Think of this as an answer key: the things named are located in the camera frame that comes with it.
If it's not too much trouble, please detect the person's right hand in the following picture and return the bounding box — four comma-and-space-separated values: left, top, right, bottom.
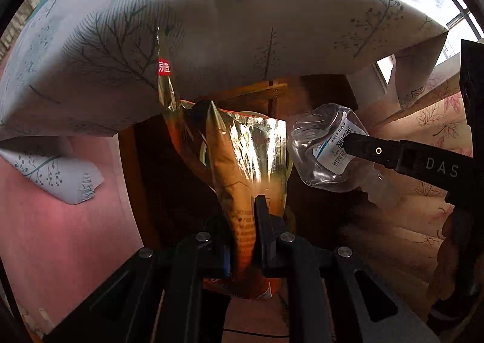
429, 211, 478, 315

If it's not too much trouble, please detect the orange gold snack bag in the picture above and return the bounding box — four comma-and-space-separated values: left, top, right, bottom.
157, 26, 290, 300

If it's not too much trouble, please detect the beige leaf-printed curtain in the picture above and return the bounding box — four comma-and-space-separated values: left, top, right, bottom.
361, 60, 478, 291

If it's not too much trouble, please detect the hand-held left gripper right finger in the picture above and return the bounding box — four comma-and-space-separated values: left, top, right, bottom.
254, 195, 441, 343

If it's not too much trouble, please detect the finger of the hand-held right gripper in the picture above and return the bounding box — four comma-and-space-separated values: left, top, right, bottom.
342, 133, 402, 172

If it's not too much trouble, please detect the tree-printed tablecloth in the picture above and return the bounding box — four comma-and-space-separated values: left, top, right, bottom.
0, 0, 450, 208

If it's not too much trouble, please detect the pink bed sheet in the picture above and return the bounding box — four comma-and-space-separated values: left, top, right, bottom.
0, 41, 145, 330

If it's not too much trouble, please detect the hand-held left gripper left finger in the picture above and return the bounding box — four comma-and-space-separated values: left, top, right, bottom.
43, 221, 232, 343

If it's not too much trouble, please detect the crushed clear plastic bottle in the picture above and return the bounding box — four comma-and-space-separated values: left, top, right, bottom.
286, 103, 387, 208

